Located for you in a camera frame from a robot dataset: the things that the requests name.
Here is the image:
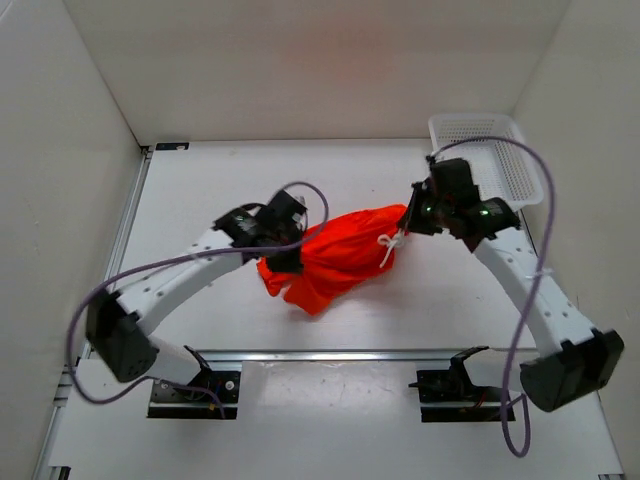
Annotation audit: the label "aluminium frame rail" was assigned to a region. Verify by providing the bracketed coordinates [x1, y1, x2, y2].
[519, 209, 626, 476]
[31, 144, 155, 479]

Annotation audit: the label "black label sticker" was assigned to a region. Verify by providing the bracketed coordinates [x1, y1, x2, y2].
[155, 142, 190, 151]

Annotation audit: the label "orange shorts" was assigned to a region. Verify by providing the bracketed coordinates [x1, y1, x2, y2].
[257, 204, 406, 316]

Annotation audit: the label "right aluminium frame rail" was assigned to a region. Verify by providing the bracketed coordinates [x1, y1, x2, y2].
[519, 209, 626, 476]

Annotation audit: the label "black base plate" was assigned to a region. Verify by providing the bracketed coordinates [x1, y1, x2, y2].
[147, 362, 242, 421]
[408, 346, 501, 423]

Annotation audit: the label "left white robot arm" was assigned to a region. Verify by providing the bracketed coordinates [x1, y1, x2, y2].
[86, 190, 306, 400]

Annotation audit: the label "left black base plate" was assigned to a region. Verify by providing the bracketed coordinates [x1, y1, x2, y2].
[147, 362, 242, 421]

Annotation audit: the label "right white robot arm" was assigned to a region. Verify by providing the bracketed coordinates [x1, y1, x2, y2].
[399, 157, 624, 412]

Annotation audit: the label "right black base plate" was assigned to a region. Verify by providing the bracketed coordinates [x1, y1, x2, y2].
[408, 346, 501, 423]

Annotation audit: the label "front aluminium rail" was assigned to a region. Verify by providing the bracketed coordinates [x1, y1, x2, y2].
[199, 349, 536, 363]

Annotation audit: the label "left aluminium frame rail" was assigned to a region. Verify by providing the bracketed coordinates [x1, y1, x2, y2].
[31, 144, 155, 479]

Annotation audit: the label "white plastic basket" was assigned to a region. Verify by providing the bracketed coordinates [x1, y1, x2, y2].
[428, 113, 544, 211]

